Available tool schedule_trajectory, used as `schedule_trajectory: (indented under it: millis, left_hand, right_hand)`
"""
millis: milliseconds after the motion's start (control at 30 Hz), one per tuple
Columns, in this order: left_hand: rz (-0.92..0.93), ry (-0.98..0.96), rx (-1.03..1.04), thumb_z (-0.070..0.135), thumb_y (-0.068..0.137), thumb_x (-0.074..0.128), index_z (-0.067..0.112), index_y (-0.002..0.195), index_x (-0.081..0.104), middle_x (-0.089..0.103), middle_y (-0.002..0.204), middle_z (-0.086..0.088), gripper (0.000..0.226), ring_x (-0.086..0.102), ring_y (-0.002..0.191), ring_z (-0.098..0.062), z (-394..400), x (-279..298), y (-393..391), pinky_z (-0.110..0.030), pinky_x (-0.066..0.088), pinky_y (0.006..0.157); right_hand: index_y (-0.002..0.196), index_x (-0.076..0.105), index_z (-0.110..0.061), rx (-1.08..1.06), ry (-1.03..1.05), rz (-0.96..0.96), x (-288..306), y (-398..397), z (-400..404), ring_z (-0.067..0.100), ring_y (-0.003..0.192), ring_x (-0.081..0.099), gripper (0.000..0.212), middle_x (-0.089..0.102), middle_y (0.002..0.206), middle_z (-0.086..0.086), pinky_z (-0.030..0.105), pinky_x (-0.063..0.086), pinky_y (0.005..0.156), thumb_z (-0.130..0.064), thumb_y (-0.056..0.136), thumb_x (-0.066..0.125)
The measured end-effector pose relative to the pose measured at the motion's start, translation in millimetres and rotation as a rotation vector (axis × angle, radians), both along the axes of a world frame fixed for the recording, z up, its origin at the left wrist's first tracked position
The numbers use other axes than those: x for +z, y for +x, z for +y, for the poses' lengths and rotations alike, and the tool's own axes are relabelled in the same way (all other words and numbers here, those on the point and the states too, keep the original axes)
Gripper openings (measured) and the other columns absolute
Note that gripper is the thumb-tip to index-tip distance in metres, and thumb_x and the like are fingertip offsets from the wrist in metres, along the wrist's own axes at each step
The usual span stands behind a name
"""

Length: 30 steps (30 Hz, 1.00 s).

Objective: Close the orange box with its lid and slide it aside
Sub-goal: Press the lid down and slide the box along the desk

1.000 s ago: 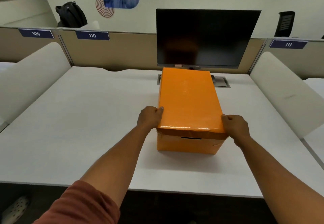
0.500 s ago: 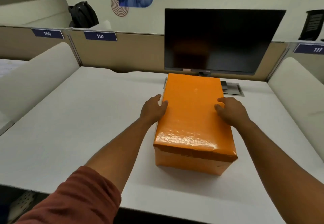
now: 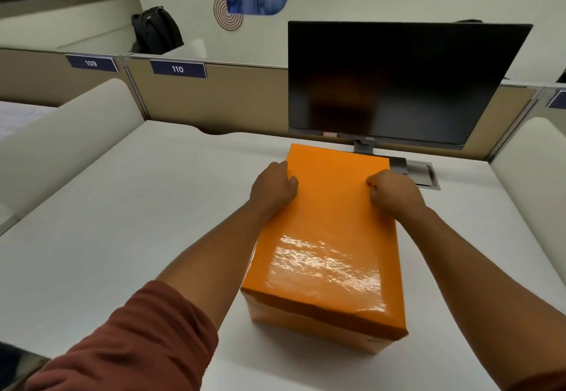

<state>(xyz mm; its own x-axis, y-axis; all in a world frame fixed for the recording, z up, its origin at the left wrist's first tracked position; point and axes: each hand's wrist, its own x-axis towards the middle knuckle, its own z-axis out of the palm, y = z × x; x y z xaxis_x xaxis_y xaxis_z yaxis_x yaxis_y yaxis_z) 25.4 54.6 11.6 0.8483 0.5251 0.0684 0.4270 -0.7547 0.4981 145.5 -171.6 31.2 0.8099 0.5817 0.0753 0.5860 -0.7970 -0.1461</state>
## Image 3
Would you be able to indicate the person's right hand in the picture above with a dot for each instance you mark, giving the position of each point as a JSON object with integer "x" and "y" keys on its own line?
{"x": 395, "y": 196}

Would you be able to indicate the person's left hand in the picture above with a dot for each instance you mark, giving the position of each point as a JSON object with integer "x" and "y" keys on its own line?
{"x": 270, "y": 189}

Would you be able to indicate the person's right thumb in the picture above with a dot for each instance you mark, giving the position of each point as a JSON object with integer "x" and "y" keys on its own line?
{"x": 373, "y": 189}

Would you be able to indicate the person's left thumb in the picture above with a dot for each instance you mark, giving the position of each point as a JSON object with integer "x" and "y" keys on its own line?
{"x": 292, "y": 186}

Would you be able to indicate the glossy orange cardboard box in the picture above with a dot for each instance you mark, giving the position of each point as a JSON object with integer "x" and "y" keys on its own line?
{"x": 334, "y": 244}

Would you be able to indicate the person's left forearm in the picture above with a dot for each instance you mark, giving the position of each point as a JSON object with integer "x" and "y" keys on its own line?
{"x": 212, "y": 267}

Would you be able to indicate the person's right forearm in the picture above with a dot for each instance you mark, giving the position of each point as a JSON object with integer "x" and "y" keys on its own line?
{"x": 482, "y": 293}

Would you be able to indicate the grey monitor stand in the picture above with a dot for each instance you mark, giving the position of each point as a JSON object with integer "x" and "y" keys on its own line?
{"x": 365, "y": 147}

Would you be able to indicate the beige desk partition panel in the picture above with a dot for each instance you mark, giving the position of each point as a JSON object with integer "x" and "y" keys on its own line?
{"x": 537, "y": 107}
{"x": 234, "y": 101}
{"x": 53, "y": 81}

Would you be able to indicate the black computer monitor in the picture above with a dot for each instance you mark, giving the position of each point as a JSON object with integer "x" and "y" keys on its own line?
{"x": 407, "y": 81}

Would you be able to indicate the white rounded side divider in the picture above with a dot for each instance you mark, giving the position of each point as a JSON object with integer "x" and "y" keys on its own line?
{"x": 62, "y": 143}
{"x": 533, "y": 183}

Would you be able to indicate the blue desk number label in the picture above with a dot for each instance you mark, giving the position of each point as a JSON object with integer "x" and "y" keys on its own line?
{"x": 559, "y": 100}
{"x": 91, "y": 63}
{"x": 177, "y": 69}

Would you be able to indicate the black backpack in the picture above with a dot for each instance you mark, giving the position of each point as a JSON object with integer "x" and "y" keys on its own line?
{"x": 155, "y": 30}

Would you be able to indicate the red-brown left sleeve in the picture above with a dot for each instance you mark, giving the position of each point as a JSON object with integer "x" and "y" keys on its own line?
{"x": 141, "y": 342}

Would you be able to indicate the red-brown sleeve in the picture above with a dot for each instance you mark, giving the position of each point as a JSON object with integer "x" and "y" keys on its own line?
{"x": 141, "y": 342}
{"x": 541, "y": 382}

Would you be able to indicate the red-brown right sleeve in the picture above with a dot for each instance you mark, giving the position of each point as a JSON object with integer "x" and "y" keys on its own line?
{"x": 541, "y": 382}

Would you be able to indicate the white printed paper sheet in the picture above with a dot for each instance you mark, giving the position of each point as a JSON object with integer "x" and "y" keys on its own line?
{"x": 20, "y": 117}

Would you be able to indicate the brown spiral wall decal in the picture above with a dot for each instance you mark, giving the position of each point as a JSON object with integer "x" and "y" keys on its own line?
{"x": 227, "y": 15}

